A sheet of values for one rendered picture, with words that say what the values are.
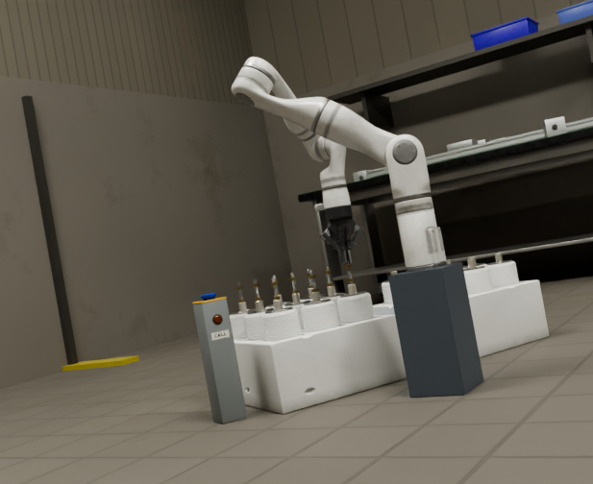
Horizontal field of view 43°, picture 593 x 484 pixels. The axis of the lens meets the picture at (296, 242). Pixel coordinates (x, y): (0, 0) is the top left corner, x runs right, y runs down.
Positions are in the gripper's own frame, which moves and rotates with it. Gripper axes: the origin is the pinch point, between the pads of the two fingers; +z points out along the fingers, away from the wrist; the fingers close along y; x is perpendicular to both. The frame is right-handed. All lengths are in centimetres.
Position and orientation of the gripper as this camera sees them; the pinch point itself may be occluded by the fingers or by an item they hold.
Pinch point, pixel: (346, 256)
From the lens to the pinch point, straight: 210.2
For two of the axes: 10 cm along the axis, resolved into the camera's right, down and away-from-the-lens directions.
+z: 1.7, 9.9, -0.2
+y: 9.4, -1.5, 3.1
